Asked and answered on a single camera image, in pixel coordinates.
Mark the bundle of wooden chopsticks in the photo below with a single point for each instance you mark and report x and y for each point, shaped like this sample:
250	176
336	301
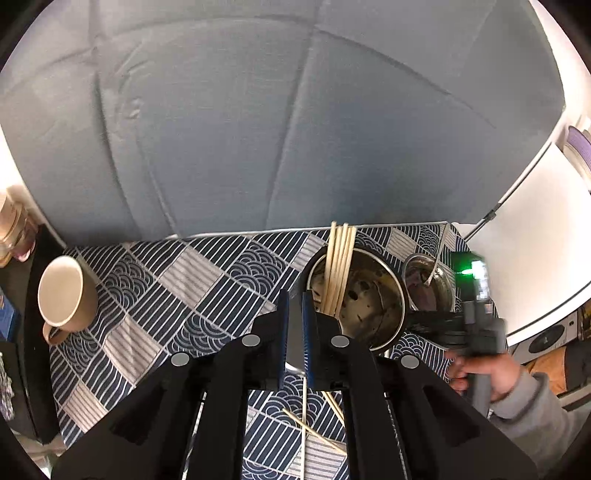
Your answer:
337	267

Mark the pink glass jars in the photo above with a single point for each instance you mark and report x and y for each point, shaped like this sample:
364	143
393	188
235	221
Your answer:
11	230

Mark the black cylindrical utensil holder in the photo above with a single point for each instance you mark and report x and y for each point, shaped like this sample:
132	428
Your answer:
364	295

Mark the round metal bowl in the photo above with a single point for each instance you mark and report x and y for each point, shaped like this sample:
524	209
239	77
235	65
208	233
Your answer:
427	295

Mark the person's right forearm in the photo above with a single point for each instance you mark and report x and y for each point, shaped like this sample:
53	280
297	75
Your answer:
535	415

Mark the beige ceramic mug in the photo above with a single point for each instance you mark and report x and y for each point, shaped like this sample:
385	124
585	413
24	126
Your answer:
69	318

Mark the black side shelf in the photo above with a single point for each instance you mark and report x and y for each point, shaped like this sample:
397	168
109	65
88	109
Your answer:
32	369

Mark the blue-grey backdrop cloth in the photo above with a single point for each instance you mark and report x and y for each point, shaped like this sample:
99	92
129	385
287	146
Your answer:
277	115

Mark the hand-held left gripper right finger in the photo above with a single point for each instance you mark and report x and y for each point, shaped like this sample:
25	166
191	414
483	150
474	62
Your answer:
308	341

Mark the black power plug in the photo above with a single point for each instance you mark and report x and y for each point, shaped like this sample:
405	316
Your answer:
491	214

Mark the black round device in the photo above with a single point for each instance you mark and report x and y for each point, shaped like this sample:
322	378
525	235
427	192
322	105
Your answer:
549	339

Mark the clear crystal glass ornament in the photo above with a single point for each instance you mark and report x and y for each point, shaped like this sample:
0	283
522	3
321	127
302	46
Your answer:
4	383

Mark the person's right hand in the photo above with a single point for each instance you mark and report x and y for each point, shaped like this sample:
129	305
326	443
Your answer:
505	374

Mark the purple ribbed object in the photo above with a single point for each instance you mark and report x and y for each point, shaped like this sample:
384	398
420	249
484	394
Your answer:
579	145

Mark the metal spoon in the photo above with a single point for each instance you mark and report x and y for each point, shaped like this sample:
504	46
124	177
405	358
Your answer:
436	267

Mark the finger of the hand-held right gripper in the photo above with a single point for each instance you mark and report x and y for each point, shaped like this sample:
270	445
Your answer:
434	323

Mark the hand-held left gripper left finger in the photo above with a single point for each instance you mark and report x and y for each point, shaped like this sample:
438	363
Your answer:
282	341

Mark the small blue box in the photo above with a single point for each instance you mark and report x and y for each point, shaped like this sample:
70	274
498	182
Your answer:
7	318

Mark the thin wooden chopstick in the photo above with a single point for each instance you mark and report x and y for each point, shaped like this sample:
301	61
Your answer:
314	431
334	410

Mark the blue white patterned tablecloth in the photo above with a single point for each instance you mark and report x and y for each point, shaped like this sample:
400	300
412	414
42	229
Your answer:
184	286

